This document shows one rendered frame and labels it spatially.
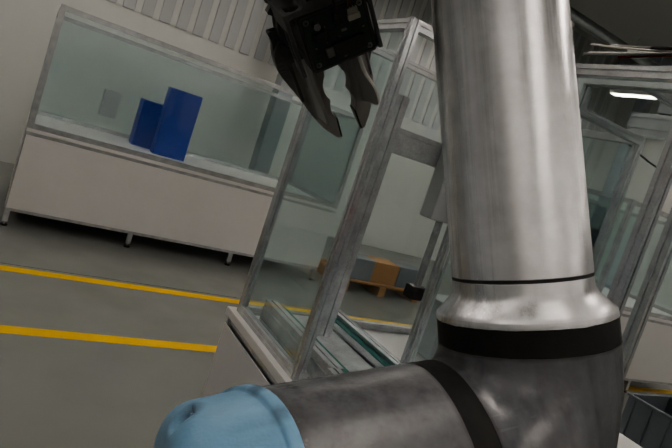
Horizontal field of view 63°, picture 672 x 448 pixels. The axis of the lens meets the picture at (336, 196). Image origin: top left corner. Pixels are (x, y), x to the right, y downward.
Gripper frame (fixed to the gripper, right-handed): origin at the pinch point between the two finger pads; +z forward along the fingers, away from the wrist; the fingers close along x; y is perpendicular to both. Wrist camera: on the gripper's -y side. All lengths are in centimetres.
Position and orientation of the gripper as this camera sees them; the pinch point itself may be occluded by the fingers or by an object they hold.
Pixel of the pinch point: (344, 117)
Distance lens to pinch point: 55.9
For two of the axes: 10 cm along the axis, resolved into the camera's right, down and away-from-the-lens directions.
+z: 2.7, 7.6, 5.9
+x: 9.2, -3.9, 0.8
